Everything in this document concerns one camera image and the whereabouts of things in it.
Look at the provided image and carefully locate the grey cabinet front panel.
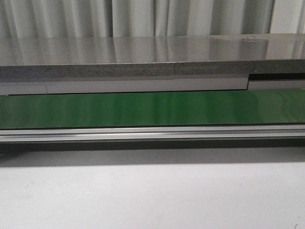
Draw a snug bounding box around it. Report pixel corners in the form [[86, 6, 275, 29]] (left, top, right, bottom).
[[0, 73, 305, 95]]

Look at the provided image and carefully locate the white pleated curtain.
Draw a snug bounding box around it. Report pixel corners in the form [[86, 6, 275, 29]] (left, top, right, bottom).
[[0, 0, 305, 38]]

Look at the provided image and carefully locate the green conveyor belt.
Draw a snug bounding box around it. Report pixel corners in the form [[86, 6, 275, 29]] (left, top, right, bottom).
[[0, 89, 305, 129]]

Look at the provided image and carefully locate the aluminium conveyor side rail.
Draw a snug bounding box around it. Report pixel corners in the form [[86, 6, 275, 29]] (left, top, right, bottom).
[[0, 124, 305, 143]]

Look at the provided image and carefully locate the dark granite counter slab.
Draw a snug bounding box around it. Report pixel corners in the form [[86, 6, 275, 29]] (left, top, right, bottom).
[[0, 34, 305, 81]]

